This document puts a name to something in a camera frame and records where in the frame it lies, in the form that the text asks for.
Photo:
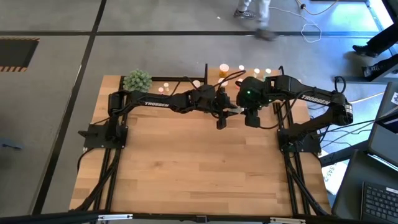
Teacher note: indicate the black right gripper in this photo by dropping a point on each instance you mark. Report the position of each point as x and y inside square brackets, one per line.
[253, 91]

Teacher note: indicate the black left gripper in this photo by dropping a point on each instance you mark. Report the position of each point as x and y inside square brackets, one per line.
[206, 99]

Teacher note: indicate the large orange medicine bottle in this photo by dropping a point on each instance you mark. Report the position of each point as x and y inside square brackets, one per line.
[222, 82]
[224, 68]
[196, 83]

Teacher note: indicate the yellow-green labelled medicine bottle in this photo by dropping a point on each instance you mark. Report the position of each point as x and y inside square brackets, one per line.
[256, 71]

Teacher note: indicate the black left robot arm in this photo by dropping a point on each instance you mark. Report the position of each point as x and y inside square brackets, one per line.
[157, 104]

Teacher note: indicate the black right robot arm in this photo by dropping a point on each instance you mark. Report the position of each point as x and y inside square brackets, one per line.
[315, 99]

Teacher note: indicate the green plant in white pot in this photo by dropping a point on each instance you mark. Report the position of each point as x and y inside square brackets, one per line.
[136, 81]

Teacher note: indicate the person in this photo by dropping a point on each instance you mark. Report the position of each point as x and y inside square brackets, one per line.
[382, 40]
[262, 12]

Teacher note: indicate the white printed paper sheet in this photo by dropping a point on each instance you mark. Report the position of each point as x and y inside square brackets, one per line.
[334, 177]

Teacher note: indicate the black laptop with keyboard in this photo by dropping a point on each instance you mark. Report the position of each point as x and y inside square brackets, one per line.
[351, 186]

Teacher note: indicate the dark laptop lid with sticker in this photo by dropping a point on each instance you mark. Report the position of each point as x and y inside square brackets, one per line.
[384, 137]

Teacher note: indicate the dark grey floor object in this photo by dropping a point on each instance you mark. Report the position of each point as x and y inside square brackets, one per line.
[11, 144]

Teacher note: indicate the black floor hatch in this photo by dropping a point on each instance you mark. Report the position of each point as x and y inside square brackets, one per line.
[15, 53]

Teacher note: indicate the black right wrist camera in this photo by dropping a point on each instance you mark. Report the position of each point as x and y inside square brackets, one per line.
[252, 119]

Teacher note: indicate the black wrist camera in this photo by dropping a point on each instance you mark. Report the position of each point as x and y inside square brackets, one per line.
[221, 123]
[252, 119]

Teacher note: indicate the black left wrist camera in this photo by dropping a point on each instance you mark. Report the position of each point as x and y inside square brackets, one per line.
[221, 123]

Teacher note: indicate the wooden shelf with black frame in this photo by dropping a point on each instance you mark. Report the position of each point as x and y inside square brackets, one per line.
[217, 71]

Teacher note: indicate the black desk leg frame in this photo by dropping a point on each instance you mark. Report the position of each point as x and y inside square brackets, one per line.
[351, 79]

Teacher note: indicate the silver frame bracket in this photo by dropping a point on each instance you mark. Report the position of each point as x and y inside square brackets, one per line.
[115, 216]
[287, 220]

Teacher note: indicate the black aluminium rig frame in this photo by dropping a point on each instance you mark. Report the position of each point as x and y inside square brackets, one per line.
[171, 218]

